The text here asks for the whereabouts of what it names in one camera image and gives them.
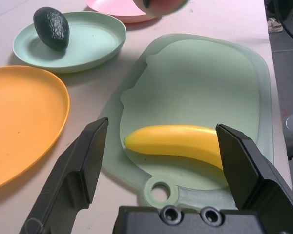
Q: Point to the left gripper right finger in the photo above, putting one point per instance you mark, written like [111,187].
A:
[244,165]

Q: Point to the toy watermelon slice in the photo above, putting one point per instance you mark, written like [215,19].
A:
[166,7]

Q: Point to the yellow plastic plate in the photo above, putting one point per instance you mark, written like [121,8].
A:
[22,122]

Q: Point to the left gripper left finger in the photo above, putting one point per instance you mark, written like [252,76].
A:
[75,170]

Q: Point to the yellow toy banana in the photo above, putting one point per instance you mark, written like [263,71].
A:
[166,141]

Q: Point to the bystander leg dark trousers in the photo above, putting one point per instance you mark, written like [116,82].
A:
[271,7]

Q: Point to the pink plastic plate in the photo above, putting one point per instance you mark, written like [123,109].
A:
[112,9]

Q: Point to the dark green toy avocado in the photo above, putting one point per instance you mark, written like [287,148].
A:
[51,29]

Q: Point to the mint green plastic plate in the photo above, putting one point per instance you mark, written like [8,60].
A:
[88,44]

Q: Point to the green cutting board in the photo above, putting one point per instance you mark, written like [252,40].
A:
[197,92]

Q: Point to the white sneaker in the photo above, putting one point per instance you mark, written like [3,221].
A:
[274,25]

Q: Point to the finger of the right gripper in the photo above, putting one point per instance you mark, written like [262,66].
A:
[146,3]

